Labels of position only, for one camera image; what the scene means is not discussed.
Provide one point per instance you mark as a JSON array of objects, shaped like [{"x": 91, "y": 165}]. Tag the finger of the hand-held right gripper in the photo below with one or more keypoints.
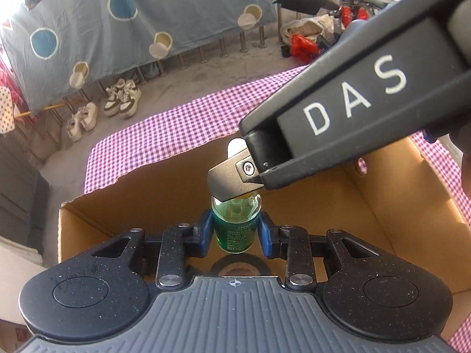
[{"x": 230, "y": 180}]

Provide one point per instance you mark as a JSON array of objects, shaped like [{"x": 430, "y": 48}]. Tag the dark cabinet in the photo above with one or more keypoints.
[{"x": 22, "y": 198}]

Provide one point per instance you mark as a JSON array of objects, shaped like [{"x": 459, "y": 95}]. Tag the purple checkered tablecloth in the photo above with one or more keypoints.
[{"x": 176, "y": 132}]

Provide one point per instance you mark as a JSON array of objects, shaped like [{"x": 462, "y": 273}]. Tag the person's right hand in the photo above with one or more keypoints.
[{"x": 464, "y": 184}]

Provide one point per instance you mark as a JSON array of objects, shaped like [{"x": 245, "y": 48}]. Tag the white green sneaker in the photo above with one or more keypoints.
[
  {"x": 114, "y": 99},
  {"x": 131, "y": 99}
]

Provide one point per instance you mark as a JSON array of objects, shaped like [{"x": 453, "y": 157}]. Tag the black tape roll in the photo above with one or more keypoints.
[{"x": 239, "y": 263}]

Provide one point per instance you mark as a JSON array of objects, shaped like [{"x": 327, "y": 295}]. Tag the green glass dropper bottle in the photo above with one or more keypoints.
[{"x": 235, "y": 228}]

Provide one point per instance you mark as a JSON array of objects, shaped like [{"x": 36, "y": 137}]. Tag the white beige sneaker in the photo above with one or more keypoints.
[
  {"x": 88, "y": 116},
  {"x": 74, "y": 129}
]

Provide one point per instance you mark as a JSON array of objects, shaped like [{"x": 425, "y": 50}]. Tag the red plastic bag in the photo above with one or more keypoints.
[{"x": 303, "y": 46}]

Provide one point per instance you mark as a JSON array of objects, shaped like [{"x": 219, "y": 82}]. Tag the blue dotted hanging sheet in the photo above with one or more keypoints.
[{"x": 147, "y": 18}]

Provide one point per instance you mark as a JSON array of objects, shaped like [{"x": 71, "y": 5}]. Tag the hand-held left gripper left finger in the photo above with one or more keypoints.
[{"x": 205, "y": 233}]

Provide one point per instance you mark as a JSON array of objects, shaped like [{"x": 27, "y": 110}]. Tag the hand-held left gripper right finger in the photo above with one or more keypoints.
[{"x": 265, "y": 236}]

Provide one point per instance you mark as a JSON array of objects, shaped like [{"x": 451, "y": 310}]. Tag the brown cardboard box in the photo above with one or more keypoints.
[{"x": 147, "y": 198}]

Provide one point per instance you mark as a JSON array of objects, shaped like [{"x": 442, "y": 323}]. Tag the white dotted cloth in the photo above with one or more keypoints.
[{"x": 5, "y": 110}]

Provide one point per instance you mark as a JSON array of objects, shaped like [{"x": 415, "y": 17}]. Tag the white woven bag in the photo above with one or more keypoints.
[{"x": 305, "y": 25}]

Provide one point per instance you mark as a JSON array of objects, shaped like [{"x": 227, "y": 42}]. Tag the yellow stick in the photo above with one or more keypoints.
[{"x": 35, "y": 110}]

